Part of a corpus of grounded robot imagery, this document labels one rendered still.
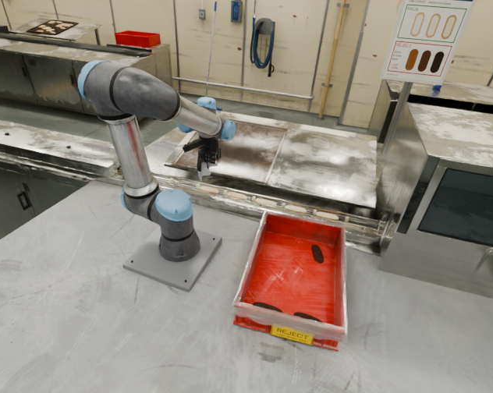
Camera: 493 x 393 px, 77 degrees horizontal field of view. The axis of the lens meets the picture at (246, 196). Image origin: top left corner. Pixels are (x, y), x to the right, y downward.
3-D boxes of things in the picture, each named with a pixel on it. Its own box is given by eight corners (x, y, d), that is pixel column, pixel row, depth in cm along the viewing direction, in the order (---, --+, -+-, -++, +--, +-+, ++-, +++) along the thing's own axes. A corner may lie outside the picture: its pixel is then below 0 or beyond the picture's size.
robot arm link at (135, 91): (154, 67, 71) (241, 118, 116) (119, 59, 75) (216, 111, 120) (140, 117, 72) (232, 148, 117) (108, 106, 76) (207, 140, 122)
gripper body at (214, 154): (214, 165, 136) (214, 140, 129) (196, 162, 137) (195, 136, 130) (221, 158, 142) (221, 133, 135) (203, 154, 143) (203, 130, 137)
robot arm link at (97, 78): (154, 230, 110) (106, 76, 73) (123, 215, 115) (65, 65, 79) (175, 209, 118) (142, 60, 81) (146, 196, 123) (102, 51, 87)
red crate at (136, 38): (115, 44, 428) (113, 33, 421) (129, 40, 457) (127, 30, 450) (149, 47, 421) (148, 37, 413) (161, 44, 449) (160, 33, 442)
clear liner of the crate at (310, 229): (228, 326, 94) (228, 306, 88) (261, 226, 133) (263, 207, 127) (342, 356, 88) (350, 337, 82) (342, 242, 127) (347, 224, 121)
